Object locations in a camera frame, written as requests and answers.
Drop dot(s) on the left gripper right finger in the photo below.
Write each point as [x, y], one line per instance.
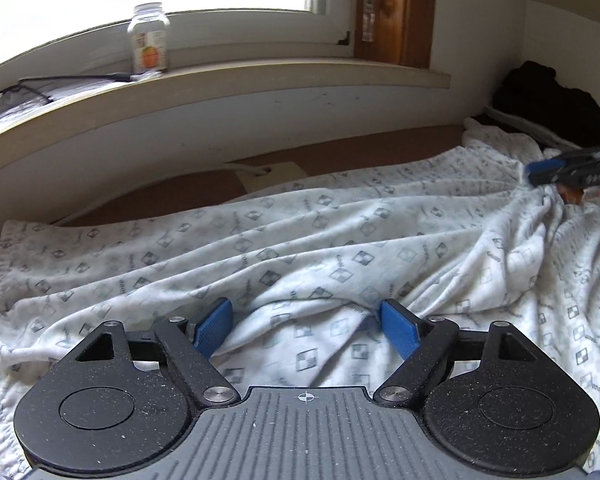
[400, 326]

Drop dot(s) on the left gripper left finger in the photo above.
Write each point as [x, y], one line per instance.
[213, 326]

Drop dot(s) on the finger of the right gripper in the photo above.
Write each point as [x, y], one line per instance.
[546, 166]

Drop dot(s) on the white patterned garment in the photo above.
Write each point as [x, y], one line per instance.
[306, 266]

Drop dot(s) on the black clothing pile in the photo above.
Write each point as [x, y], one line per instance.
[530, 100]

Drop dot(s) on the white floor outlet plate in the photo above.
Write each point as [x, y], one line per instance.
[254, 179]

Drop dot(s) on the beige window sill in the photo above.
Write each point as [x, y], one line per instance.
[60, 121]

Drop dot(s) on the papers on sill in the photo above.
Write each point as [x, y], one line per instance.
[30, 93]

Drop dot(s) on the orange label bottle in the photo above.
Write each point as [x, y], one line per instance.
[148, 30]

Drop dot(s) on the brown wooden window frame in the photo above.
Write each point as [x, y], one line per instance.
[396, 32]

